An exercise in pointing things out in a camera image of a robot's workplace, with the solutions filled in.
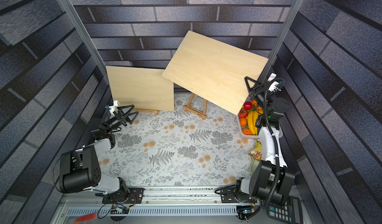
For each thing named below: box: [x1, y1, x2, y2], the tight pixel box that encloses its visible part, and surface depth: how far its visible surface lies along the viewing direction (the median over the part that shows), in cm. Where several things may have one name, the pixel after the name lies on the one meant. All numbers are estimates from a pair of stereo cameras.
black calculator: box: [267, 196, 304, 224], surface depth 68 cm
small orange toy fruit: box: [239, 117, 248, 127], surface depth 97 cm
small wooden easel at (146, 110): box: [133, 108, 161, 115], surface depth 105 cm
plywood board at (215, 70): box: [161, 30, 270, 116], surface depth 72 cm
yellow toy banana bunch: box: [247, 110, 261, 135], surface depth 97 cm
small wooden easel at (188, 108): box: [183, 93, 208, 121], surface depth 105 cm
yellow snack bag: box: [248, 139, 264, 161], surface depth 85 cm
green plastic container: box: [249, 157, 261, 176], surface depth 85 cm
